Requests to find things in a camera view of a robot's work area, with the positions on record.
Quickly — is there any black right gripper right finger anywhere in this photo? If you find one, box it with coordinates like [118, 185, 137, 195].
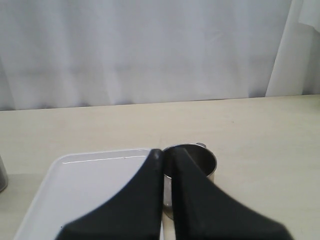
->
[172, 147, 292, 240]

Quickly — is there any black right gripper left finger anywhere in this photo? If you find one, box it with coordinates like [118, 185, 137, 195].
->
[56, 149, 164, 240]

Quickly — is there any steel cup with kibble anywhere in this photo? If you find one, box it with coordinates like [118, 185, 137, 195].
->
[163, 142, 217, 220]

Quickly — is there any white rectangular plastic tray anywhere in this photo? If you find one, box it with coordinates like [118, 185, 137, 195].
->
[15, 149, 151, 240]

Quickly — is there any clear plastic tall container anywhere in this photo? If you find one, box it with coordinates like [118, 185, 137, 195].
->
[0, 157, 8, 192]

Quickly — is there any white curtain backdrop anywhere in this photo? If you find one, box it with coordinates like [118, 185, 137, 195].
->
[0, 0, 320, 110]

